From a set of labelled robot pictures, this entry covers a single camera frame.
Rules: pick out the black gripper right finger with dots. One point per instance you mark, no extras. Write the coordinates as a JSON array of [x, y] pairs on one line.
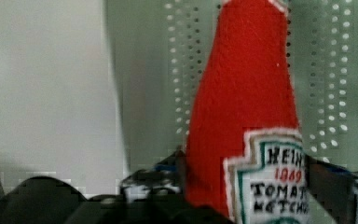
[[335, 189]]

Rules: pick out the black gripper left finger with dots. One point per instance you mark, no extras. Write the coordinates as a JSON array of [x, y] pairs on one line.
[[169, 174]]

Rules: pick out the red felt ketchup bottle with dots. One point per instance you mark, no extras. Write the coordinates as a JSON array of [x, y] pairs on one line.
[[244, 151]]

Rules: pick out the green perforated strainer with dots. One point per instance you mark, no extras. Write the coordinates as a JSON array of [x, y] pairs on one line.
[[160, 52]]

